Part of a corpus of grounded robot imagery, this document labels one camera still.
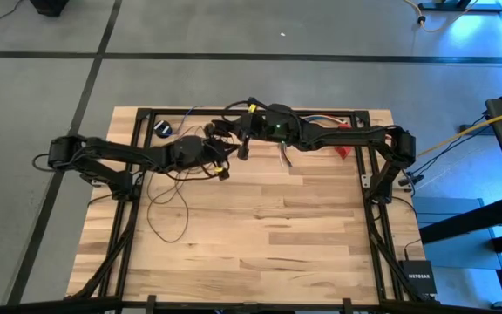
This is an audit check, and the yellow hanging cable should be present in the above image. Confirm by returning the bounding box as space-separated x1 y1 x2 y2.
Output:
416 104 502 157

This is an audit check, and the red tape dispenser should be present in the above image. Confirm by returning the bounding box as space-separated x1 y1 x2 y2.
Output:
333 123 353 160

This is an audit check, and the blue round device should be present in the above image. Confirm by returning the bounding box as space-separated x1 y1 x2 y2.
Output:
153 120 173 140

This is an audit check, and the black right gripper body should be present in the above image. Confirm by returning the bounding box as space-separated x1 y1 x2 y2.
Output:
232 98 303 161

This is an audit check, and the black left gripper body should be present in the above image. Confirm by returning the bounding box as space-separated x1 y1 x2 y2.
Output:
170 123 231 182

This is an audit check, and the black stand base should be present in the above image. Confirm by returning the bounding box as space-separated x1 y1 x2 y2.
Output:
417 0 502 13

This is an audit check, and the colourful cable bundle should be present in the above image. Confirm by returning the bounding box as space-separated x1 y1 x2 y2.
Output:
307 115 349 126

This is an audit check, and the black switch cable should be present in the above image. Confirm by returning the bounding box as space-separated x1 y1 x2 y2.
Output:
403 237 422 263

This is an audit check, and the beige cable with plug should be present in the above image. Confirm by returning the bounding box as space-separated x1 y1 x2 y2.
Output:
403 0 481 34

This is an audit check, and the black Netgear network switch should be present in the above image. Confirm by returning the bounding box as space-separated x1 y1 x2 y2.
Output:
397 259 438 296

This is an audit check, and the long thin black cord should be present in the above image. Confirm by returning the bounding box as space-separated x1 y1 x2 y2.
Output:
146 124 243 244

